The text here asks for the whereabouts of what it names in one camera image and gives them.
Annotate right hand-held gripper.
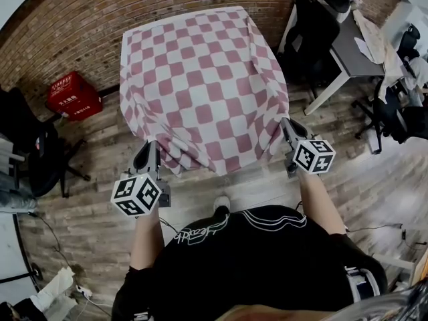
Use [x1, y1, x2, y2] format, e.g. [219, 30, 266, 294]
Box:
[280, 117, 336, 179]

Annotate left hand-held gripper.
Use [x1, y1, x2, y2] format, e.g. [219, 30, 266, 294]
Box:
[110, 140, 172, 219]

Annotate pink checkered tablecloth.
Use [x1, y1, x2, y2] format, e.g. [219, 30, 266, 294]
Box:
[119, 7, 291, 177]

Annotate person's right forearm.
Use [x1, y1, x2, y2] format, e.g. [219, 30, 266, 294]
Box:
[297, 171, 347, 235]

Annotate person's left forearm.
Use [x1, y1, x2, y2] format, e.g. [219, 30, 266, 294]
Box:
[129, 209, 167, 270]

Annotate person's white shoe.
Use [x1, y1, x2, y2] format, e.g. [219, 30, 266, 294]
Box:
[213, 195, 231, 213]

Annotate person's black trousers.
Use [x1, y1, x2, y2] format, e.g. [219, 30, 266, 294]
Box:
[213, 205, 231, 221]

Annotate dark grey desk white legs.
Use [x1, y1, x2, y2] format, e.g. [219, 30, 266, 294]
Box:
[277, 1, 389, 116]

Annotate red box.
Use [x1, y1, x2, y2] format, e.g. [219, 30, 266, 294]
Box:
[45, 71, 104, 122]

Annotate white paper sheet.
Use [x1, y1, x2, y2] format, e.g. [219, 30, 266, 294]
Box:
[354, 37, 370, 56]

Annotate crumpled beige cloth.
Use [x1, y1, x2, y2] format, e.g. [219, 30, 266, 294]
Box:
[352, 8, 419, 90]

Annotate person's black printed t-shirt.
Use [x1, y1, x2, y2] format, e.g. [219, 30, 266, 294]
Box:
[112, 204, 389, 321]

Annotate white panel black edge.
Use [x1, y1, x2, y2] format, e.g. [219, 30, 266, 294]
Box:
[0, 212, 39, 296]

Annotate black cable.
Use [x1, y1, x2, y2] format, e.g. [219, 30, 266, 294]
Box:
[160, 217, 180, 233]

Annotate grey backpack strap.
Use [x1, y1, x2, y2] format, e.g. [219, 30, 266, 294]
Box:
[344, 265, 381, 302]

